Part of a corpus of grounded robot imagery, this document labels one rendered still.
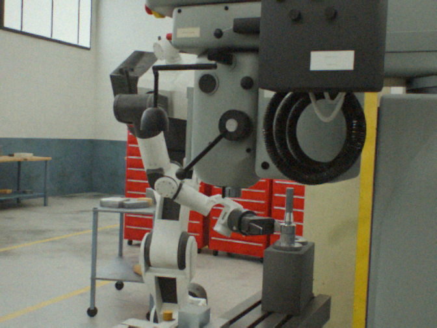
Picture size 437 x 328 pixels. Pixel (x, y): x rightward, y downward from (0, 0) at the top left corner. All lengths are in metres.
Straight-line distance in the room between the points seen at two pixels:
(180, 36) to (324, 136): 0.42
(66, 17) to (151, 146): 10.60
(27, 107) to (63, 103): 1.02
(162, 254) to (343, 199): 1.31
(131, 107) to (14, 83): 9.52
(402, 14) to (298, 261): 0.82
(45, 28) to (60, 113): 1.75
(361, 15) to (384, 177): 0.33
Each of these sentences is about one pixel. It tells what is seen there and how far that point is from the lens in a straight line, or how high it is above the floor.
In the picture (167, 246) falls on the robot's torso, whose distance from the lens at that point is 2.07.
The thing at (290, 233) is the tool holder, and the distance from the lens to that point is 1.75.
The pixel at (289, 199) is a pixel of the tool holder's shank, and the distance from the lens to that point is 1.74.
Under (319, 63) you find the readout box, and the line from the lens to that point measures 0.95.
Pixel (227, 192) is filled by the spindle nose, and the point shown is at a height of 1.29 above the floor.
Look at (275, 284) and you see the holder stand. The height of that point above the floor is 0.99.
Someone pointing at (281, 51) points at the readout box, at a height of 1.58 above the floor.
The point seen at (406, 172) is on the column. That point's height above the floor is 1.38.
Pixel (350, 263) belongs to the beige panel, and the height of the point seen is 0.78.
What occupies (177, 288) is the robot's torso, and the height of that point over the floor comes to 0.86.
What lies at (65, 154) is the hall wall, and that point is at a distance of 12.36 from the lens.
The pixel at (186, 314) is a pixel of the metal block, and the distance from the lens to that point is 1.27.
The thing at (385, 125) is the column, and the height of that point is 1.46.
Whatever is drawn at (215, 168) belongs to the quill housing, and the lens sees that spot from 1.32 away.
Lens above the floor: 1.43
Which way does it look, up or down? 3 degrees down
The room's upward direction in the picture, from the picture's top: 2 degrees clockwise
